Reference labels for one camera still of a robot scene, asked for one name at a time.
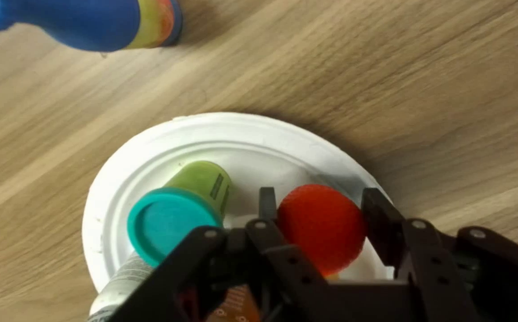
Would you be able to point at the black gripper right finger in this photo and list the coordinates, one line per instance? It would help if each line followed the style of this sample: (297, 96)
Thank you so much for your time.
(467, 279)

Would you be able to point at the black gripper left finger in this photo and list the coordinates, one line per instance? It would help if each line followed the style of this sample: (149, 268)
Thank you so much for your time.
(211, 273)

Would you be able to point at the teal-lid dough tub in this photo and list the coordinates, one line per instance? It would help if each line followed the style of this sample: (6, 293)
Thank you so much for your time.
(170, 220)

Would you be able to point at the red toy tomato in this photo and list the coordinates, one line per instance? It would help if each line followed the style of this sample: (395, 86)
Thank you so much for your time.
(322, 225)

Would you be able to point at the blue toy bottle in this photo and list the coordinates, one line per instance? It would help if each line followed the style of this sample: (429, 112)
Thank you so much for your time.
(81, 19)

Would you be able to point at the white paper plate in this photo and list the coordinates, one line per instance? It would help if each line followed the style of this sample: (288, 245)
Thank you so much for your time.
(152, 154)

